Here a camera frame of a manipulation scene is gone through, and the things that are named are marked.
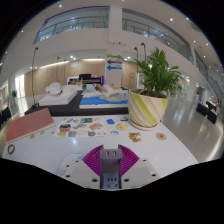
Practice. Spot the black piano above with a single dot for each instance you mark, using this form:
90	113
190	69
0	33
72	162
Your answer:
86	78

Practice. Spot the orange biscuit-shaped sticker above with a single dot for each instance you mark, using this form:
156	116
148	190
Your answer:
134	136

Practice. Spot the arrow direction sign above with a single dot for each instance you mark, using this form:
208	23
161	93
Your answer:
114	62

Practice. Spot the sheet of colourful stickers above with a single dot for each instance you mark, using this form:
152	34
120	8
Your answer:
86	127

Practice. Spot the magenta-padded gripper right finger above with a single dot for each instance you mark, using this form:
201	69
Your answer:
130	165

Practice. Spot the pink flat board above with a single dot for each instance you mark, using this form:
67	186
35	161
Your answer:
30	125

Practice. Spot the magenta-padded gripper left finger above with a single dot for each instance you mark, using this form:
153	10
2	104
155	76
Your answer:
90	166

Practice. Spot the palm in striped pot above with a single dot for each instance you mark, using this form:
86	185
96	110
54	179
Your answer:
146	111

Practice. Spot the blue floor mat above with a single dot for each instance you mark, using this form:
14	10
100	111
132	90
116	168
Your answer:
96	102

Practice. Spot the round beige orange-centred sticker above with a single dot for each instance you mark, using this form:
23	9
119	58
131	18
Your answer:
161	136

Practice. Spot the black low platform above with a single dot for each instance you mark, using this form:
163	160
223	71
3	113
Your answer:
66	110

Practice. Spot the small green indoor plant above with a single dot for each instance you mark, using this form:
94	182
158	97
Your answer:
14	94

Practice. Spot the white sofa block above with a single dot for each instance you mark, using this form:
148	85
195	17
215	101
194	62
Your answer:
58	96

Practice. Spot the white and colourful sculpture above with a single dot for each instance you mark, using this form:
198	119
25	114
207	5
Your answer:
115	94

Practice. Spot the group of black chairs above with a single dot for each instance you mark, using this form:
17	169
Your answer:
206	111
5	113

